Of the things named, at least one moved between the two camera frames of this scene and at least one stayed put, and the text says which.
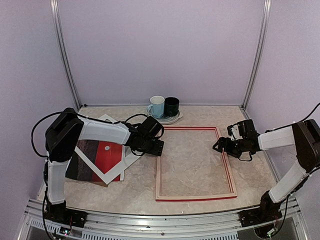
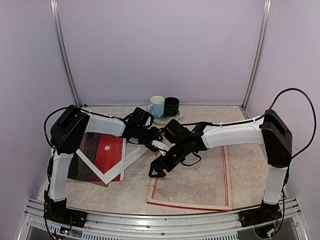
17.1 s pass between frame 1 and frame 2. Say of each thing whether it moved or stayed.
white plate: stayed
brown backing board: stayed
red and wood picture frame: moved
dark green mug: stayed
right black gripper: moved
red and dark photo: stayed
